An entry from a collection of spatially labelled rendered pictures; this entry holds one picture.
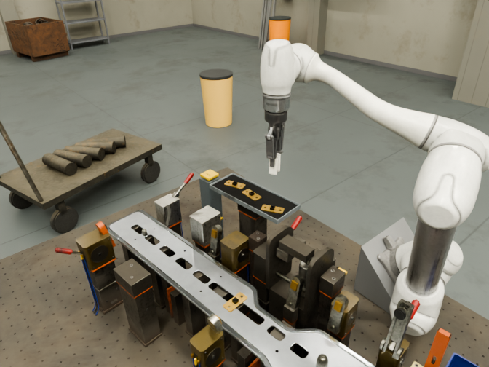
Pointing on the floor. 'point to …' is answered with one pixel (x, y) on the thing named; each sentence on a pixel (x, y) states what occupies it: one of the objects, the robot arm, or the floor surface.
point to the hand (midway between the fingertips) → (274, 164)
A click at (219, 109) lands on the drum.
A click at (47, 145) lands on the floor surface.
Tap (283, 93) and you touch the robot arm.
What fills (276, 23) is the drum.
